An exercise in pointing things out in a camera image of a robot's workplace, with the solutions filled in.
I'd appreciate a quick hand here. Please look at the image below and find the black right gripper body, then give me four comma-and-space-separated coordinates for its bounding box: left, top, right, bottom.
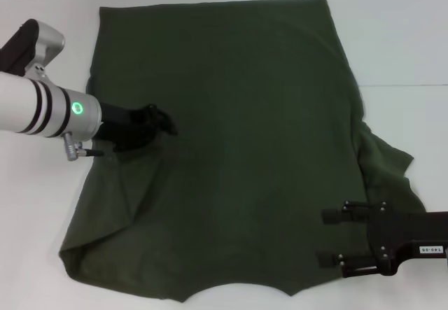
365, 201, 448, 277

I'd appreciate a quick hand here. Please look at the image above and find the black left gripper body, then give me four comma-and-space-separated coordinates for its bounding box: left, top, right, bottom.
93, 101, 155, 154

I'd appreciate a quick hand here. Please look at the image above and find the dark green shirt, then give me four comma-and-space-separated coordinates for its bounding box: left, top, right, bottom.
57, 0, 427, 304

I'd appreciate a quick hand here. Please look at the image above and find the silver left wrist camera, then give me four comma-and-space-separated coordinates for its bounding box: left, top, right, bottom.
20, 18, 67, 80

